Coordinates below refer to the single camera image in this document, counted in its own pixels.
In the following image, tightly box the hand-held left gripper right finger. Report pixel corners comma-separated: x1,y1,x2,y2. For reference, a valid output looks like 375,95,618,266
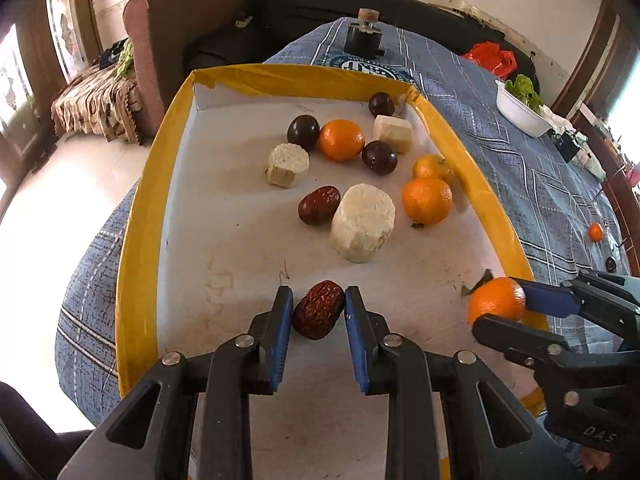
345,285,586,480

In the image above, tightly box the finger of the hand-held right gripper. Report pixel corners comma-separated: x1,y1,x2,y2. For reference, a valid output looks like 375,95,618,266
471,313,640,391
510,269,640,333

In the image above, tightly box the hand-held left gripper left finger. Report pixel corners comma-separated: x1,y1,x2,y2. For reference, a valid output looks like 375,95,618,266
56,285,295,480

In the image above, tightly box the tangerine with green leaf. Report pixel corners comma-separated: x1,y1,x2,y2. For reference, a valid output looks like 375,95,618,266
461,269,527,335

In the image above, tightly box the dried red date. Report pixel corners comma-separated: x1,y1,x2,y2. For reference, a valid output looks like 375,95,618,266
292,280,347,341
298,185,342,226

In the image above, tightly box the white tray with yellow rim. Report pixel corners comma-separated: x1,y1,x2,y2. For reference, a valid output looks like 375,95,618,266
115,62,551,418

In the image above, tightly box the large peeled sugarcane piece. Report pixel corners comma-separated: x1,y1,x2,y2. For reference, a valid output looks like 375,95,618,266
330,183,396,264

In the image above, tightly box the white crumpled cloth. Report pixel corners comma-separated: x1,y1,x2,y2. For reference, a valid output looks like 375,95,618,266
575,145,608,181

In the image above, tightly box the small black box device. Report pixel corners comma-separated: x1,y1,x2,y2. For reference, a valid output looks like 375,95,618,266
552,127,586,163

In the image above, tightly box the white bowl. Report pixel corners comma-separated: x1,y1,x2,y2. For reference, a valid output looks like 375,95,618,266
495,79,556,138

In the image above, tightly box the green lettuce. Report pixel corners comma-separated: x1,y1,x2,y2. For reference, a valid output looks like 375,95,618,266
504,74,546,113

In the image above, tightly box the red plastic bag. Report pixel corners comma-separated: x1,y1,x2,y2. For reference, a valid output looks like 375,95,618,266
461,41,518,80

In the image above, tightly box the person's dark clothing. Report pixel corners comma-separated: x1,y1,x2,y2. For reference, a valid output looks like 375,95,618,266
0,381,101,480

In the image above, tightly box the brown patterned blanket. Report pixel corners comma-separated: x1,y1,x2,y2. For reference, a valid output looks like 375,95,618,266
50,62,146,146

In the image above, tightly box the black device with cork top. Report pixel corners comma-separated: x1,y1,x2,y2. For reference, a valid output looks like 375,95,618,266
345,7,386,58

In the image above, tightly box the green cloth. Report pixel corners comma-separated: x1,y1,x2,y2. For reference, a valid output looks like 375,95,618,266
116,37,136,78

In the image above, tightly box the black clothing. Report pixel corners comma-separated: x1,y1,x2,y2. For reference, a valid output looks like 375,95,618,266
97,42,123,68

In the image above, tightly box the black sofa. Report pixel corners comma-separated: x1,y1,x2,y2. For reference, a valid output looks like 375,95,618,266
182,0,541,91

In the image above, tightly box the brown armchair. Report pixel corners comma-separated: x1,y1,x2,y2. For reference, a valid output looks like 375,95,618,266
122,0,261,136

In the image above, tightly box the wooden door with patterned glass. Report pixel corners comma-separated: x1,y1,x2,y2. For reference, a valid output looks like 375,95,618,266
0,0,101,171

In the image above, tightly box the brown wooden window frame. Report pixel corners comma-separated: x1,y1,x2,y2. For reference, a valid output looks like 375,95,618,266
550,0,640,241

